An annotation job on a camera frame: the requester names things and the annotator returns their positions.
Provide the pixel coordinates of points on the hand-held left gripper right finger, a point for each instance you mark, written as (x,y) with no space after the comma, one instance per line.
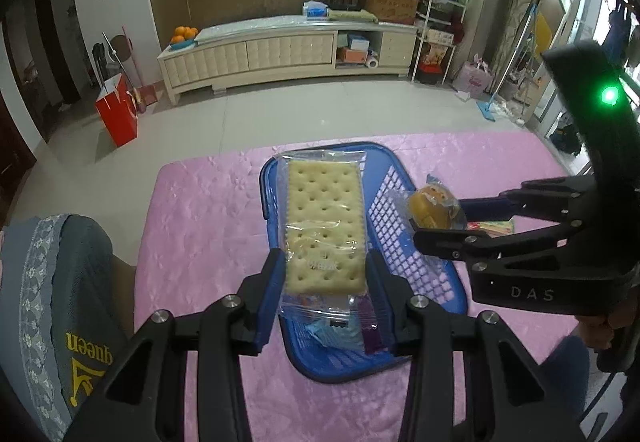
(395,302)

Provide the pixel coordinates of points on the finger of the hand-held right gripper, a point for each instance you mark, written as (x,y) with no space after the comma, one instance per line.
(500,249)
(550,197)

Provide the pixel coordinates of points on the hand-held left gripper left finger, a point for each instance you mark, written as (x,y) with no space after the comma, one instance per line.
(265,322)

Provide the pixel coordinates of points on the purple snack packet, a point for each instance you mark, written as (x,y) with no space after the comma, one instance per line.
(372,332)

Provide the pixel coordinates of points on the clear bun packet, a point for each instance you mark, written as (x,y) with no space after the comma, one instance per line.
(432,209)

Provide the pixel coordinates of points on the blue plastic basket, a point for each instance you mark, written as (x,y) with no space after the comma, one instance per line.
(340,369)

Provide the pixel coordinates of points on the clear soda cracker packet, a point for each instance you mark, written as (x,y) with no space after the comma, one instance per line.
(322,212)

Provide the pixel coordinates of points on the person's right hand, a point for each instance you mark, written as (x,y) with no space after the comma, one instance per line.
(595,329)

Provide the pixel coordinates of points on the green striped cracker packet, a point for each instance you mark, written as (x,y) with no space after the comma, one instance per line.
(495,227)

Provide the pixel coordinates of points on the light blue snack packet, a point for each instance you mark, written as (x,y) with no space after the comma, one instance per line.
(337,339)

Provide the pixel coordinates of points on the blue mop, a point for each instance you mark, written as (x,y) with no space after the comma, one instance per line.
(487,112)

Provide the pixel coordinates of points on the pink blanket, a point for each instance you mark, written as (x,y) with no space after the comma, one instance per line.
(200,232)

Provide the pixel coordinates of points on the blue hanging garment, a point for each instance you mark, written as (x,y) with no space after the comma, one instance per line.
(617,29)

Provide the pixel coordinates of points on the pink shopping bag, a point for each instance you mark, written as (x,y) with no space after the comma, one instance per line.
(472,81)

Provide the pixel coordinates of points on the person's leg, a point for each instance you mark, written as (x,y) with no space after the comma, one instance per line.
(567,377)

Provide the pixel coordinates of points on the red box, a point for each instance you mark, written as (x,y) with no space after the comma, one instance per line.
(429,72)

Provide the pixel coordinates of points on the printed snack box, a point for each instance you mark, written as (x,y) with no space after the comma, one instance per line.
(435,54)

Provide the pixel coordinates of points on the white metal storage rack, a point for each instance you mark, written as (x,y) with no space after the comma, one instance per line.
(435,43)

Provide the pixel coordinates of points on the grey printed cushion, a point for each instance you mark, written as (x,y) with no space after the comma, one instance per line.
(50,302)

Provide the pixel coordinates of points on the white paper roll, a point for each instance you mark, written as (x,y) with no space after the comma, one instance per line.
(372,63)

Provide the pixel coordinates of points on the orange box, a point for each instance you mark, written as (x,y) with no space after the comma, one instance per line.
(352,55)

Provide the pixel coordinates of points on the cardboard box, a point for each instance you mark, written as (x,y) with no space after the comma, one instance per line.
(392,6)

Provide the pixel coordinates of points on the red paper bag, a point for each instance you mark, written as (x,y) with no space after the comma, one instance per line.
(116,117)

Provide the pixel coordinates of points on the green folded cloth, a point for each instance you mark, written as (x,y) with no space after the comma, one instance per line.
(352,15)

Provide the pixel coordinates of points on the white TV cabinet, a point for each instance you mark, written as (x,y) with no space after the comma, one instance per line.
(290,49)

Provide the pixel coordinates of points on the pile of oranges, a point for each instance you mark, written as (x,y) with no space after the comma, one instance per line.
(184,33)

